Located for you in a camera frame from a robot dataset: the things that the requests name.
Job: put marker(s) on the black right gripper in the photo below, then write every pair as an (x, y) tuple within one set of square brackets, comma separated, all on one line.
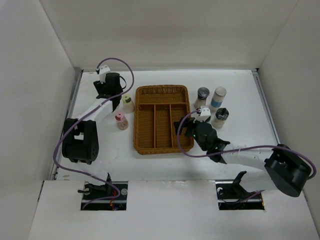
[(189, 124)]

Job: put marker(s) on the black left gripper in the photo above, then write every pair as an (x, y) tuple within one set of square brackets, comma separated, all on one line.
[(100, 86)]

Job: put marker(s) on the yellow cap spice bottle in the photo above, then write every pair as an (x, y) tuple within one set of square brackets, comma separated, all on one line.
[(127, 103)]

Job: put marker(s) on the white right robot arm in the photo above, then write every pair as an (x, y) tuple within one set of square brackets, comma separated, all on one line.
[(278, 167)]

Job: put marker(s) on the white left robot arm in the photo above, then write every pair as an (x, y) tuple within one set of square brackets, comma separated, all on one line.
[(81, 145)]

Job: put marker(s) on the brown wicker divided basket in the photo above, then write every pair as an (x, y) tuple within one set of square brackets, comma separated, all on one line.
[(157, 107)]

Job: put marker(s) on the black cap sugar grinder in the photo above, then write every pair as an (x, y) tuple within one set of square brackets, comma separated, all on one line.
[(202, 95)]

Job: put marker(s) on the pink cap spice bottle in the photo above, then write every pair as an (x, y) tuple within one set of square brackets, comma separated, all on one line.
[(121, 120)]

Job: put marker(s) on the tall blue label bottle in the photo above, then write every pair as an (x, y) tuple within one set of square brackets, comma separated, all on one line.
[(217, 98)]

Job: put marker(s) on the black knob cap jar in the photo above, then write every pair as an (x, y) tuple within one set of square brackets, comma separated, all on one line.
[(220, 117)]

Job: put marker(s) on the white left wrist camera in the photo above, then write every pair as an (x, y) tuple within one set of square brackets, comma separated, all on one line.
[(102, 72)]

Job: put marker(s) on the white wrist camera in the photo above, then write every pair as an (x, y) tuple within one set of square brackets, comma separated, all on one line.
[(204, 114), (102, 72)]

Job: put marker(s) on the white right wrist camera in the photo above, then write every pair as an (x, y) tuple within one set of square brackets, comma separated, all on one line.
[(204, 114)]

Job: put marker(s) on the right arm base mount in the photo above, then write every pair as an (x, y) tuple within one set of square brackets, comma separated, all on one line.
[(231, 196)]

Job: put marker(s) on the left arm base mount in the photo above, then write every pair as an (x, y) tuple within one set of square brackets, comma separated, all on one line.
[(104, 197)]

